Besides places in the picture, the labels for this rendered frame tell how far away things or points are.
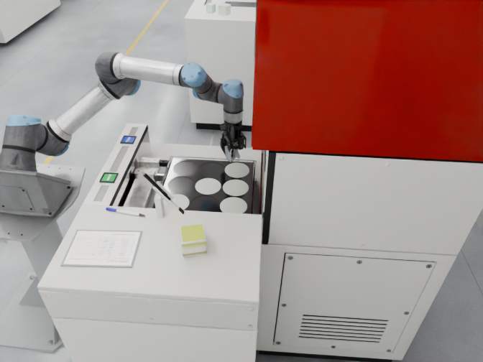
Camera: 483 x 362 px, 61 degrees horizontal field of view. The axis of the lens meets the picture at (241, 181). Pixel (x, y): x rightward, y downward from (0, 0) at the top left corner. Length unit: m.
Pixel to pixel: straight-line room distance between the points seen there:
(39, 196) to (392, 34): 1.28
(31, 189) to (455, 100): 1.40
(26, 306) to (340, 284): 1.66
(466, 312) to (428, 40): 1.79
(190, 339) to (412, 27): 1.06
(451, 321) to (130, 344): 1.72
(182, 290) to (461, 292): 1.86
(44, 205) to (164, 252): 0.59
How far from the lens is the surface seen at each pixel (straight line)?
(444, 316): 2.55
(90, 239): 1.36
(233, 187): 1.59
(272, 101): 1.14
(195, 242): 1.21
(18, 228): 1.72
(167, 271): 1.23
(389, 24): 1.10
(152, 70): 1.52
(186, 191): 1.58
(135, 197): 1.62
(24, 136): 1.75
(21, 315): 2.51
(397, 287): 1.73
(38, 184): 1.62
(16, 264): 2.79
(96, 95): 1.77
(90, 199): 1.52
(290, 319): 1.86
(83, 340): 1.48
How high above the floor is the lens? 1.91
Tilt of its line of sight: 39 degrees down
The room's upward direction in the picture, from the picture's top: 1 degrees clockwise
